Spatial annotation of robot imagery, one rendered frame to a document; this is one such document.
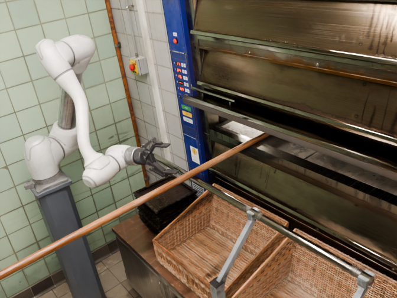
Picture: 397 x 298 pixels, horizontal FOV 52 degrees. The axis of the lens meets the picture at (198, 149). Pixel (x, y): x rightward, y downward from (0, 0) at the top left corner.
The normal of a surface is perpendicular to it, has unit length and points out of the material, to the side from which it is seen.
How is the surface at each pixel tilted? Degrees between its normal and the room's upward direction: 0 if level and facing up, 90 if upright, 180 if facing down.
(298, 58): 90
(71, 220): 90
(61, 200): 90
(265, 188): 70
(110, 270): 0
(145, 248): 0
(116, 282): 0
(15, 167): 90
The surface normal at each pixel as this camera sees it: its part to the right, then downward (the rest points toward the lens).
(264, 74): -0.77, 0.06
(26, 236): 0.62, 0.30
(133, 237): -0.12, -0.88
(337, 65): -0.77, 0.38
